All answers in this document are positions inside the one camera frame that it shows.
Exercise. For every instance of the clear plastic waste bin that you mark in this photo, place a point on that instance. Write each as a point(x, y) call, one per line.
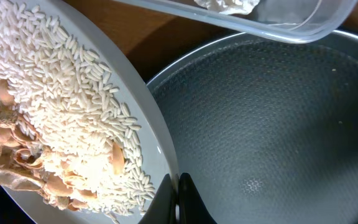
point(289, 21)

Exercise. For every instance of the white tissue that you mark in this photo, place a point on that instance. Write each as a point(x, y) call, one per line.
point(229, 7)

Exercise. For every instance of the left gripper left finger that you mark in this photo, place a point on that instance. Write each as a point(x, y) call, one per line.
point(162, 207)

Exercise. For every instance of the round black serving tray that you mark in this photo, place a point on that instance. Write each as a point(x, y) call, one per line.
point(267, 131)

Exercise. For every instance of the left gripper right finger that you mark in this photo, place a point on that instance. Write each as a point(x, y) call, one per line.
point(192, 209)

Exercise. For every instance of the grey plate with food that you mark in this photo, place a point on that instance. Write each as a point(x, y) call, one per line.
point(90, 144)

